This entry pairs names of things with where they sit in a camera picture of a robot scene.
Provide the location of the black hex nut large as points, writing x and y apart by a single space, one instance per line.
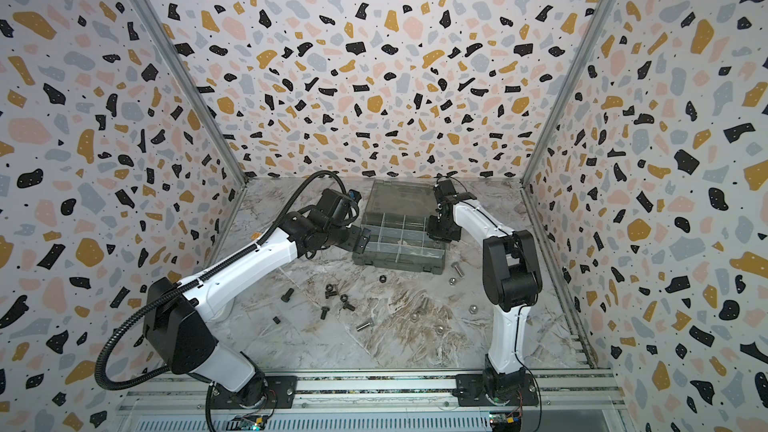
330 291

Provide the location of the grey plastic compartment organizer box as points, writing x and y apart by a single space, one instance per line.
397 215

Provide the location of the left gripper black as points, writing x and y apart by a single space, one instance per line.
353 244

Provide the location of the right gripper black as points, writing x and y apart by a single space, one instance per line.
437 226

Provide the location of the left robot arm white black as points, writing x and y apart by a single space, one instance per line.
179 330

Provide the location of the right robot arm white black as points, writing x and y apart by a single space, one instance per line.
511 278

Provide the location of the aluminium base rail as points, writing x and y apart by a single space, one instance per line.
437 391

